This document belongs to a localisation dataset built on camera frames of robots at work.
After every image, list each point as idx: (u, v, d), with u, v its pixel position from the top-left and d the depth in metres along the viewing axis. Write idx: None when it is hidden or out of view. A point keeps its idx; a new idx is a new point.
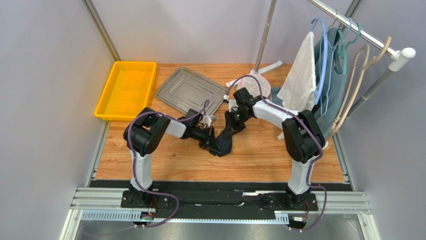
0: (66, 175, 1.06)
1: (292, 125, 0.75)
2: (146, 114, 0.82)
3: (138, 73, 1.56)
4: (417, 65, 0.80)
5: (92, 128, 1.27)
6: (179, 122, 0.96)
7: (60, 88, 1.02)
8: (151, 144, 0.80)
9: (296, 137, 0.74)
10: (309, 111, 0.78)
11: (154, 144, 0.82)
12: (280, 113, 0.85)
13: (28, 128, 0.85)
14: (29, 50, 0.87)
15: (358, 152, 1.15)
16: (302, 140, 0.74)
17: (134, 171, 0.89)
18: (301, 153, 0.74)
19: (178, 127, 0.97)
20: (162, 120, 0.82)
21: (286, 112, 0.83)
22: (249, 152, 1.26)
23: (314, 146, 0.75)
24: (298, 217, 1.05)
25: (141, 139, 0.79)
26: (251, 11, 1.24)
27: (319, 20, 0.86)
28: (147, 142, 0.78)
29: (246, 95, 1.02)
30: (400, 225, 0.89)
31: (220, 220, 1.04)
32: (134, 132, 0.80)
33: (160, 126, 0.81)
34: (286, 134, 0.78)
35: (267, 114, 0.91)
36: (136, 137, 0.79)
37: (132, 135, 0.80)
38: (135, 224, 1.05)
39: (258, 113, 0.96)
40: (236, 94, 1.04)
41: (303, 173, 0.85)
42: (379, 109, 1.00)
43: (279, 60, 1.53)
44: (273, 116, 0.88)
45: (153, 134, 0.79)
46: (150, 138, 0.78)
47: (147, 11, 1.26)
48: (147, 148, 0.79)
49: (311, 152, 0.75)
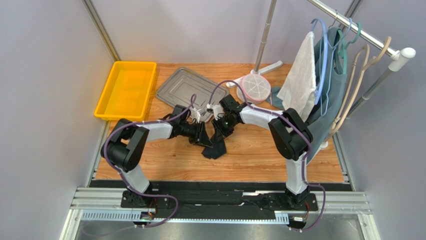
0: (66, 175, 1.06)
1: (278, 124, 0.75)
2: (121, 128, 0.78)
3: (138, 73, 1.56)
4: (417, 65, 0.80)
5: (92, 128, 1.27)
6: (163, 122, 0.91)
7: (60, 88, 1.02)
8: (131, 159, 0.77)
9: (283, 135, 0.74)
10: (293, 109, 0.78)
11: (134, 159, 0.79)
12: (266, 114, 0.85)
13: (29, 129, 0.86)
14: (29, 50, 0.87)
15: (358, 152, 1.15)
16: (289, 138, 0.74)
17: (126, 181, 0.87)
18: (291, 151, 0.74)
19: (162, 129, 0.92)
20: (139, 134, 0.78)
21: (271, 113, 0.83)
22: (249, 152, 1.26)
23: (303, 142, 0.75)
24: (298, 217, 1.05)
25: (120, 156, 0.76)
26: (251, 11, 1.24)
27: (319, 20, 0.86)
28: (126, 158, 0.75)
29: (232, 102, 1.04)
30: (400, 225, 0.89)
31: (220, 220, 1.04)
32: (110, 149, 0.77)
33: (137, 139, 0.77)
34: (274, 134, 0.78)
35: (253, 117, 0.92)
36: (114, 154, 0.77)
37: (110, 152, 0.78)
38: (135, 224, 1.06)
39: (245, 118, 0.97)
40: (223, 101, 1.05)
41: (297, 171, 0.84)
42: (379, 109, 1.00)
43: (279, 60, 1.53)
44: (259, 119, 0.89)
45: (131, 150, 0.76)
46: (129, 154, 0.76)
47: (147, 11, 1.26)
48: (127, 165, 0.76)
49: (301, 148, 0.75)
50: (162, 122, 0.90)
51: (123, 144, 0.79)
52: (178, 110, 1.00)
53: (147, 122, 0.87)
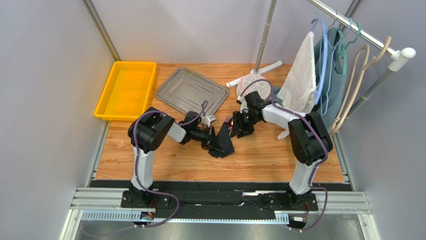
0: (66, 175, 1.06)
1: (298, 126, 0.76)
2: (151, 113, 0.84)
3: (138, 73, 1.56)
4: (417, 65, 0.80)
5: (92, 128, 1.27)
6: (180, 127, 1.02)
7: (60, 88, 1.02)
8: (155, 141, 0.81)
9: (301, 137, 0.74)
10: (316, 114, 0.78)
11: (157, 142, 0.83)
12: (288, 114, 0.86)
13: (28, 128, 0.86)
14: (29, 50, 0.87)
15: (358, 152, 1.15)
16: (307, 142, 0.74)
17: (135, 171, 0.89)
18: (306, 155, 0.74)
19: (178, 132, 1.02)
20: (168, 118, 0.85)
21: (293, 113, 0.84)
22: (249, 152, 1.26)
23: (320, 149, 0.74)
24: (298, 217, 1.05)
25: (145, 137, 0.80)
26: (251, 11, 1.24)
27: (319, 20, 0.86)
28: (152, 138, 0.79)
29: (258, 98, 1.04)
30: (400, 225, 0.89)
31: (220, 220, 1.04)
32: (139, 128, 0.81)
33: (165, 124, 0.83)
34: (293, 135, 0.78)
35: (276, 116, 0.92)
36: (141, 134, 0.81)
37: (137, 132, 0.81)
38: (135, 224, 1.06)
39: (266, 116, 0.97)
40: (248, 97, 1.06)
41: (306, 174, 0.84)
42: (379, 109, 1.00)
43: (279, 60, 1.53)
44: (281, 118, 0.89)
45: (158, 131, 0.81)
46: (154, 135, 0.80)
47: (147, 11, 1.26)
48: (151, 145, 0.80)
49: (317, 155, 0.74)
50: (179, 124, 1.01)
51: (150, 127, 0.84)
52: (189, 118, 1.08)
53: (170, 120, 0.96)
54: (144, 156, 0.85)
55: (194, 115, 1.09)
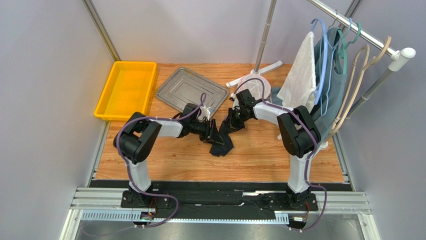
0: (66, 175, 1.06)
1: (286, 119, 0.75)
2: (135, 121, 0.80)
3: (138, 73, 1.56)
4: (416, 65, 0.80)
5: (92, 129, 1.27)
6: (174, 121, 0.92)
7: (60, 88, 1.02)
8: (141, 151, 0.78)
9: (290, 130, 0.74)
10: (304, 106, 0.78)
11: (144, 153, 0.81)
12: (277, 109, 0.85)
13: (28, 128, 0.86)
14: (29, 51, 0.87)
15: (358, 152, 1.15)
16: (296, 134, 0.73)
17: (130, 177, 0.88)
18: (296, 147, 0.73)
19: (173, 127, 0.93)
20: (152, 129, 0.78)
21: (282, 108, 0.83)
22: (249, 152, 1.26)
23: (310, 140, 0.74)
24: (298, 217, 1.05)
25: (131, 148, 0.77)
26: (251, 11, 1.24)
27: (319, 20, 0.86)
28: (137, 150, 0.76)
29: (249, 97, 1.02)
30: (400, 225, 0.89)
31: (220, 220, 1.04)
32: (122, 140, 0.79)
33: (150, 132, 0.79)
34: (281, 128, 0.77)
35: (266, 112, 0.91)
36: (126, 145, 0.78)
37: (122, 143, 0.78)
38: (135, 224, 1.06)
39: (258, 114, 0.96)
40: (239, 95, 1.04)
41: (300, 169, 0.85)
42: (379, 109, 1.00)
43: (279, 60, 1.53)
44: (271, 114, 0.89)
45: (143, 143, 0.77)
46: (139, 146, 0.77)
47: (147, 11, 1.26)
48: (137, 156, 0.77)
49: (307, 146, 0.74)
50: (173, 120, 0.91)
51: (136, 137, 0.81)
52: (188, 109, 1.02)
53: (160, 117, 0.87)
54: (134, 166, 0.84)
55: (194, 107, 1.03)
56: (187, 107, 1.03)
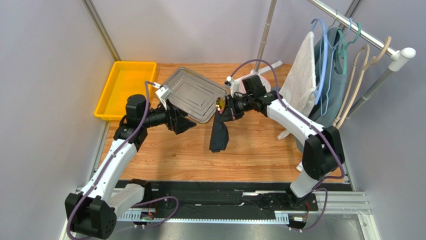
0: (66, 176, 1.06)
1: (316, 146, 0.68)
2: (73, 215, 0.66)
3: (138, 73, 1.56)
4: (416, 64, 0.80)
5: (92, 128, 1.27)
6: (117, 154, 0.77)
7: (60, 88, 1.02)
8: (106, 229, 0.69)
9: (318, 158, 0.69)
10: (335, 128, 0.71)
11: (111, 225, 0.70)
12: (302, 124, 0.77)
13: (29, 127, 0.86)
14: (29, 50, 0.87)
15: (359, 153, 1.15)
16: (323, 161, 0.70)
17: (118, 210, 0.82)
18: (319, 173, 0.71)
19: (121, 161, 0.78)
20: (96, 213, 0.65)
21: (310, 125, 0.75)
22: (249, 152, 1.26)
23: (334, 164, 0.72)
24: (298, 217, 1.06)
25: (93, 233, 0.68)
26: (251, 11, 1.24)
27: (319, 20, 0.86)
28: (100, 234, 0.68)
29: (259, 86, 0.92)
30: (400, 226, 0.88)
31: (220, 220, 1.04)
32: (77, 229, 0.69)
33: (97, 217, 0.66)
34: (307, 151, 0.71)
35: (283, 119, 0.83)
36: (86, 232, 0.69)
37: (81, 232, 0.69)
38: (135, 224, 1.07)
39: (270, 114, 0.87)
40: (247, 82, 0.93)
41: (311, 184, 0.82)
42: (379, 109, 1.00)
43: (279, 60, 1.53)
44: (291, 125, 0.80)
45: (99, 228, 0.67)
46: (99, 232, 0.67)
47: (146, 11, 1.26)
48: (106, 235, 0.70)
49: (329, 170, 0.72)
50: (114, 156, 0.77)
51: (88, 218, 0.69)
52: (133, 111, 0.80)
53: (99, 174, 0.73)
54: (114, 205, 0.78)
55: (138, 105, 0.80)
56: (128, 107, 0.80)
